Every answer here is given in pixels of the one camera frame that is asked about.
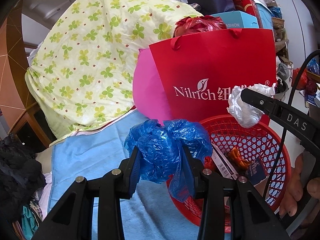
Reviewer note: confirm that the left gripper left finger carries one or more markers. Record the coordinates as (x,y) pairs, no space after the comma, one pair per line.
(118,184)

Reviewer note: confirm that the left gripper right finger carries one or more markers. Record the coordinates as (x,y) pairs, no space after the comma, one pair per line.
(210,187)

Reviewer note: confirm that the white tissue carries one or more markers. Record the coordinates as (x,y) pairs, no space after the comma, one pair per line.
(246,115)

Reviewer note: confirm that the blue plastic bag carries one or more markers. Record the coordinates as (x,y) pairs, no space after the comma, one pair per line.
(162,151)

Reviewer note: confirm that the blue white medicine box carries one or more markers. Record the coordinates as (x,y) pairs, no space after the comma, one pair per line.
(256,171)

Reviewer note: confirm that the person's right hand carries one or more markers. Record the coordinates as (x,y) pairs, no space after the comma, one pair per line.
(294,190)

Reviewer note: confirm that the light blue bed blanket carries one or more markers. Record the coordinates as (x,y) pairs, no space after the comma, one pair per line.
(150,213)

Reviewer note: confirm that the red plastic mesh basket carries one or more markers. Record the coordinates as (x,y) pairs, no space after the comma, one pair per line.
(235,147)

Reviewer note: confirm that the black fluffy garment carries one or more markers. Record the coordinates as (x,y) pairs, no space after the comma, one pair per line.
(21,177)

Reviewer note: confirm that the blue plastic storage bin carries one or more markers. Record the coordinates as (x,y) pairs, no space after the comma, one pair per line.
(265,15)

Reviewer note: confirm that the red Nilrich paper bag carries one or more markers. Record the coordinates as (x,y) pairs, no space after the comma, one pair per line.
(198,71)

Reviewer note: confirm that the clover print quilt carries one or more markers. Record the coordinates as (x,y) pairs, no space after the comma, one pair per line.
(82,74)

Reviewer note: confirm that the light blue cardboard box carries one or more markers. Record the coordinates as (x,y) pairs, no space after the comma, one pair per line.
(238,19)

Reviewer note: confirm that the brown wooden column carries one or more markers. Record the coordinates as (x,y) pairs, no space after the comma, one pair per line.
(19,108)

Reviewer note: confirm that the red gift box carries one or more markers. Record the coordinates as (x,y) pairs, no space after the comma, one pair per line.
(249,7)

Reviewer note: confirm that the red plastic bag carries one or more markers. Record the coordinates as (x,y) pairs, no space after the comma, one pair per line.
(199,24)

